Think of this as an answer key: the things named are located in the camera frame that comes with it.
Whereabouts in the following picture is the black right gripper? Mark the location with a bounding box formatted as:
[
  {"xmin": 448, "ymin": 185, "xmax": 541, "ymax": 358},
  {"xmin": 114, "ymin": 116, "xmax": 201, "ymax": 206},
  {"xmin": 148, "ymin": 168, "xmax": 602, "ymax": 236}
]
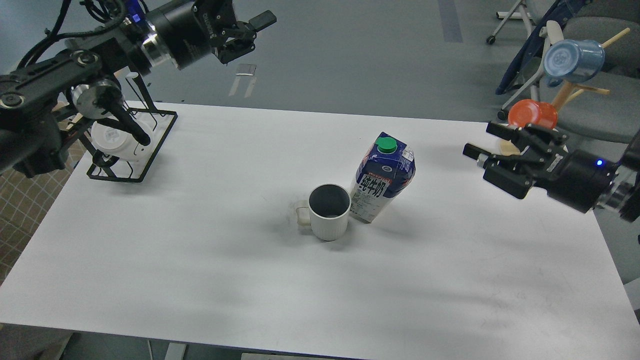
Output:
[{"xmin": 462, "ymin": 121, "xmax": 618, "ymax": 214}]

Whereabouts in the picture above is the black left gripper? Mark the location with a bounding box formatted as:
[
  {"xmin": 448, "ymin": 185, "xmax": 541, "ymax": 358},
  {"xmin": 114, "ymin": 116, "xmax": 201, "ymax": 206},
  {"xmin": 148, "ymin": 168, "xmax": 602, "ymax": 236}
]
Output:
[{"xmin": 140, "ymin": 0, "xmax": 277, "ymax": 69}]

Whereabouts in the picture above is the blue white milk carton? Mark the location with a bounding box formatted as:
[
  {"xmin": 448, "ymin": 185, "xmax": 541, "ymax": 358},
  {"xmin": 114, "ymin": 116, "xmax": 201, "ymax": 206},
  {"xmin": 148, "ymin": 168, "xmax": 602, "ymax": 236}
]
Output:
[{"xmin": 350, "ymin": 132, "xmax": 416, "ymax": 223}]

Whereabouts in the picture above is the white ribbed mug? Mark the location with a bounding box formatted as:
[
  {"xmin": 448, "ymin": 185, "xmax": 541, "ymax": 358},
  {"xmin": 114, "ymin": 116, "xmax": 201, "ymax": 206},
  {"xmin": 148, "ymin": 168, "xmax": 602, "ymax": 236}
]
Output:
[{"xmin": 294, "ymin": 183, "xmax": 351, "ymax": 242}]

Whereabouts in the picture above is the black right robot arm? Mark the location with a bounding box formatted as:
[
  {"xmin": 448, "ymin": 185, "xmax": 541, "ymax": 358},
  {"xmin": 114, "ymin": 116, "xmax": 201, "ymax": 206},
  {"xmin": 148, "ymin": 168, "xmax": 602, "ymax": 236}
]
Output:
[{"xmin": 462, "ymin": 123, "xmax": 640, "ymax": 223}]

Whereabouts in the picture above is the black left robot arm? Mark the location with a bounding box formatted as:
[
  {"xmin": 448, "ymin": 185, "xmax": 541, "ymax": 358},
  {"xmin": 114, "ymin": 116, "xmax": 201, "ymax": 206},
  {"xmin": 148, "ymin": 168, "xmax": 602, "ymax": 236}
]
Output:
[{"xmin": 0, "ymin": 0, "xmax": 277, "ymax": 178}]

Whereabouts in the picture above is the orange plastic cup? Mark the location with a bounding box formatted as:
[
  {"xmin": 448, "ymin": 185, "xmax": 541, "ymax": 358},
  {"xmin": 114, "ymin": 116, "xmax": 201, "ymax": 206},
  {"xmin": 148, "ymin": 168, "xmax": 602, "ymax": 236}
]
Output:
[{"xmin": 507, "ymin": 99, "xmax": 558, "ymax": 129}]

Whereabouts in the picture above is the blue plastic cup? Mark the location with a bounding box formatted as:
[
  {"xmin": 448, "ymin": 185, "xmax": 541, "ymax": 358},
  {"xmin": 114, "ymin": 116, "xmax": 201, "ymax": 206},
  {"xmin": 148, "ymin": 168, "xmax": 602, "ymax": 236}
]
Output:
[{"xmin": 542, "ymin": 39, "xmax": 606, "ymax": 84}]

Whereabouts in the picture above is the white cup on rack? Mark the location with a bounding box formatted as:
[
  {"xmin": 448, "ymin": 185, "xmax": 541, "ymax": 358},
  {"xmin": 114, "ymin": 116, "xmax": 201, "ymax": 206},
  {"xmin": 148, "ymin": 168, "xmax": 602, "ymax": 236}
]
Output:
[{"xmin": 90, "ymin": 120, "xmax": 156, "ymax": 162}]

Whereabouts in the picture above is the wooden mug tree stand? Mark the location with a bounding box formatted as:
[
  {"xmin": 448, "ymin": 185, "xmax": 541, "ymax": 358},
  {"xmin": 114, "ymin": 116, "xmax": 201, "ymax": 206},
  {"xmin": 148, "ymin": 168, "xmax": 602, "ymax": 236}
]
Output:
[{"xmin": 505, "ymin": 22, "xmax": 630, "ymax": 130}]

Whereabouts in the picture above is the grey office chair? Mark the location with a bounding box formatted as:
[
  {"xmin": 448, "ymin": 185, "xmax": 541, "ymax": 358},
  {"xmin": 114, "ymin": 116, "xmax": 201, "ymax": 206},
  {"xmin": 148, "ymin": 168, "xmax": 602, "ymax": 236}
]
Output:
[{"xmin": 495, "ymin": 0, "xmax": 639, "ymax": 144}]

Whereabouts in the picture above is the white chair base with casters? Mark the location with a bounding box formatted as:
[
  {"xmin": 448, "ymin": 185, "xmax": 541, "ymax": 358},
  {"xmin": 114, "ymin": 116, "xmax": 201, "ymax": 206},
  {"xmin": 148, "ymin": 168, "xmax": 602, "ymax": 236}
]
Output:
[{"xmin": 485, "ymin": 0, "xmax": 534, "ymax": 46}]

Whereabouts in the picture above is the beige checkered cloth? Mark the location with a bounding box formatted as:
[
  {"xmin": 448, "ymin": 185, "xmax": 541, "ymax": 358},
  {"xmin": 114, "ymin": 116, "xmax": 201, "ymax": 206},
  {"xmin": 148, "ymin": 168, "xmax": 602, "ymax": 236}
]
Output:
[{"xmin": 0, "ymin": 143, "xmax": 86, "ymax": 283}]

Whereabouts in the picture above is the black wire cup rack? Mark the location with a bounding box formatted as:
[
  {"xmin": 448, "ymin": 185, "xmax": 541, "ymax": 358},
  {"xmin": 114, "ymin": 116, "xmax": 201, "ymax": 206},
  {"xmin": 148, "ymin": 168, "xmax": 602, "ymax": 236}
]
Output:
[{"xmin": 64, "ymin": 71, "xmax": 178, "ymax": 183}]

